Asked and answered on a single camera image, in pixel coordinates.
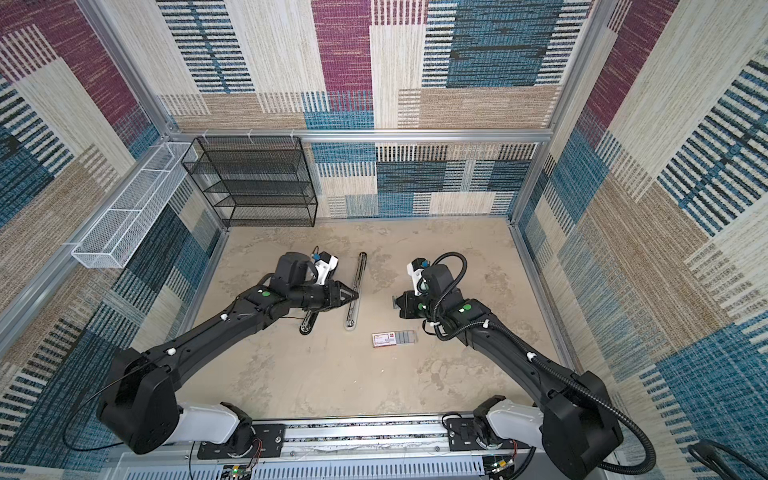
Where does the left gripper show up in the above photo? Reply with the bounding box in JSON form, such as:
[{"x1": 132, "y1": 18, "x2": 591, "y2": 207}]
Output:
[{"x1": 289, "y1": 280, "x2": 359, "y2": 312}]

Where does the black stapler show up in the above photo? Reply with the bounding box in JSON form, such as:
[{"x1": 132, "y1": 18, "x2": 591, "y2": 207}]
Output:
[{"x1": 299, "y1": 248, "x2": 367, "y2": 335}]

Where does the red white staple box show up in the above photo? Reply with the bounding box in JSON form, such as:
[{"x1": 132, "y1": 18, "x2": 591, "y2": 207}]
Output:
[{"x1": 372, "y1": 331, "x2": 398, "y2": 348}]

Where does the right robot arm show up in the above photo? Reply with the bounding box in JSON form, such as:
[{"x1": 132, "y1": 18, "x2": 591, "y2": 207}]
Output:
[{"x1": 395, "y1": 258, "x2": 626, "y2": 479}]

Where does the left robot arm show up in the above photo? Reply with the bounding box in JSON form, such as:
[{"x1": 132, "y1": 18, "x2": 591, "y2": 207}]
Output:
[{"x1": 96, "y1": 252, "x2": 359, "y2": 458}]

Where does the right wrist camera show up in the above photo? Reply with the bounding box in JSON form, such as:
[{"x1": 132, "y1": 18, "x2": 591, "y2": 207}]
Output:
[{"x1": 407, "y1": 257, "x2": 429, "y2": 296}]

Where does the black corrugated cable conduit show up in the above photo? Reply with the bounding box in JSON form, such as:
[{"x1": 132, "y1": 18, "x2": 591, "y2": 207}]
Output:
[{"x1": 428, "y1": 251, "x2": 658, "y2": 476}]

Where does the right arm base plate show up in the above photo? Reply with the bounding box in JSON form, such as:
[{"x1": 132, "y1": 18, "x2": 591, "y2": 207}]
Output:
[{"x1": 440, "y1": 412, "x2": 529, "y2": 452}]

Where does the black wire shelf rack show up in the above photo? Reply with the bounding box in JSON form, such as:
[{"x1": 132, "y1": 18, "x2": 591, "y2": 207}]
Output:
[{"x1": 181, "y1": 136, "x2": 318, "y2": 228}]

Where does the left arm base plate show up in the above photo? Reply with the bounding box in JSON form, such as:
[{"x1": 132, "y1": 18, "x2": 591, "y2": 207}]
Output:
[{"x1": 196, "y1": 423, "x2": 286, "y2": 460}]

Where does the white wire mesh basket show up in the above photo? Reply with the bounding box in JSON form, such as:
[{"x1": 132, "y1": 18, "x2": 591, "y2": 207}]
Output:
[{"x1": 72, "y1": 142, "x2": 190, "y2": 269}]

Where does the black cable bottom right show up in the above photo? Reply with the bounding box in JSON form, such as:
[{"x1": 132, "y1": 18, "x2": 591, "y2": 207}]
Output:
[{"x1": 687, "y1": 439, "x2": 768, "y2": 480}]

